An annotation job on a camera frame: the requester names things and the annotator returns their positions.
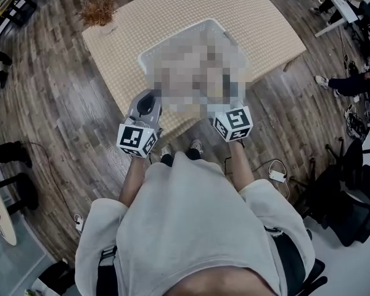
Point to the pink clothes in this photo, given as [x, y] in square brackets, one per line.
[197, 69]

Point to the round wooden table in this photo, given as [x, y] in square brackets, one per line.
[4, 224]

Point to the white desk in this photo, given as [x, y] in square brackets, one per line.
[339, 2]

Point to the white power strip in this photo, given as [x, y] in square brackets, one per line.
[79, 224]
[277, 176]

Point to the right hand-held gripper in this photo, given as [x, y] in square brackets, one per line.
[234, 122]

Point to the person's white shirt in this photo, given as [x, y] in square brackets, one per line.
[188, 227]

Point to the person's right forearm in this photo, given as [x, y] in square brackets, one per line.
[242, 165]

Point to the black round stool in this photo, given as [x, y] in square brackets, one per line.
[26, 193]

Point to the person's left forearm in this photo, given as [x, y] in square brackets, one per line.
[134, 180]

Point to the person's shoe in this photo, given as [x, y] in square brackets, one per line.
[197, 145]
[166, 150]

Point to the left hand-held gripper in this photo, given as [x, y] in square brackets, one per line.
[131, 137]

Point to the white plastic laundry basket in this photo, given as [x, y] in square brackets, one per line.
[146, 60]

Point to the person's left shoe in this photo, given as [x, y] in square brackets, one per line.
[166, 150]

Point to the beige checkered tablecloth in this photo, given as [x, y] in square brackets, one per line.
[120, 60]

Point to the dried plant in white pot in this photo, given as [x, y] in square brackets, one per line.
[98, 9]

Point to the person's right shoe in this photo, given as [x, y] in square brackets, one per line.
[197, 145]

